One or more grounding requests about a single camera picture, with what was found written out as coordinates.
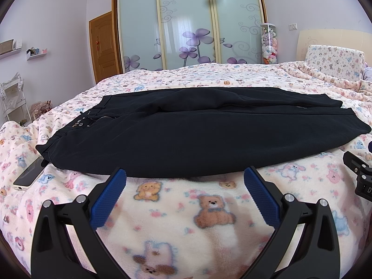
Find wall light switch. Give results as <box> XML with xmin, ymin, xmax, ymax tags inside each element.
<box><xmin>289</xmin><ymin>23</ymin><xmax>298</xmax><ymax>31</ymax></box>

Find wooden door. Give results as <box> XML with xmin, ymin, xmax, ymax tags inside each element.
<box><xmin>89</xmin><ymin>11</ymin><xmax>120</xmax><ymax>84</ymax></box>

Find smartphone on bed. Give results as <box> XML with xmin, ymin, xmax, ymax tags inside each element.
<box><xmin>13</xmin><ymin>157</ymin><xmax>47</xmax><ymax>191</ymax></box>

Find plush toy tube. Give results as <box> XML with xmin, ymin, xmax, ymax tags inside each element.
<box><xmin>261</xmin><ymin>23</ymin><xmax>278</xmax><ymax>64</ymax></box>

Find lower white wall shelf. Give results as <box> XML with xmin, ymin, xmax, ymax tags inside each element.
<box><xmin>26</xmin><ymin>47</ymin><xmax>48</xmax><ymax>60</ymax></box>

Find cream bed headboard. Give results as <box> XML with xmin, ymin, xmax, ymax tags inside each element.
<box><xmin>296</xmin><ymin>29</ymin><xmax>372</xmax><ymax>65</ymax></box>

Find toys on floor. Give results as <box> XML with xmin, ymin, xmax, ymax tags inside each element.
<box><xmin>30</xmin><ymin>100</ymin><xmax>53</xmax><ymax>120</ymax></box>

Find floral glass sliding wardrobe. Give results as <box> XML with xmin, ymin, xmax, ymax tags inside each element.
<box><xmin>113</xmin><ymin>0</ymin><xmax>267</xmax><ymax>73</ymax></box>

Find white rack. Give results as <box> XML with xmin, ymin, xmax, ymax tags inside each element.
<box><xmin>1</xmin><ymin>73</ymin><xmax>32</xmax><ymax>126</ymax></box>

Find black pants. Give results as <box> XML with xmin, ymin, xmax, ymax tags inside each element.
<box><xmin>37</xmin><ymin>87</ymin><xmax>371</xmax><ymax>178</ymax></box>

